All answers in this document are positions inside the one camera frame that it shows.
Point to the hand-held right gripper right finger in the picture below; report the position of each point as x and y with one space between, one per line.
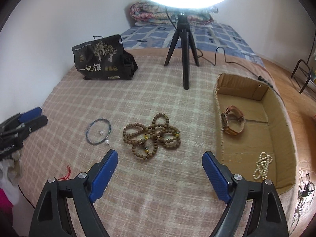
216 177

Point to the black tripod stand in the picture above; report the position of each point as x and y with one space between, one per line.
184 54

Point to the folded floral quilt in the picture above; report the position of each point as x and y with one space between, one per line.
150 14

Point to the pink cloth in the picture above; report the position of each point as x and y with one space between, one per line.
5 198

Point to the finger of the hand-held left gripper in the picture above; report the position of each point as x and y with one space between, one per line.
30 113
34 124

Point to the shallow cardboard box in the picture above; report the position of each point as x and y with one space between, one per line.
279 133

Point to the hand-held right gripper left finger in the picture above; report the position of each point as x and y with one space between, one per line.
103 175

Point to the black metal clothes rack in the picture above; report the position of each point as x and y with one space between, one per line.
303 76

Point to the blue bangle with pearls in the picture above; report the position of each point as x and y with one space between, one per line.
88 131

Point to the person's left hand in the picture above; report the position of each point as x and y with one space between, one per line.
9 172

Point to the beige plaid blanket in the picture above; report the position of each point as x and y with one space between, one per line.
158 190

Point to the black printed bag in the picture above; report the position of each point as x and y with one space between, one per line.
101 59

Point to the blue patterned bed sheet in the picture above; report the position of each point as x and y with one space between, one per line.
222 39

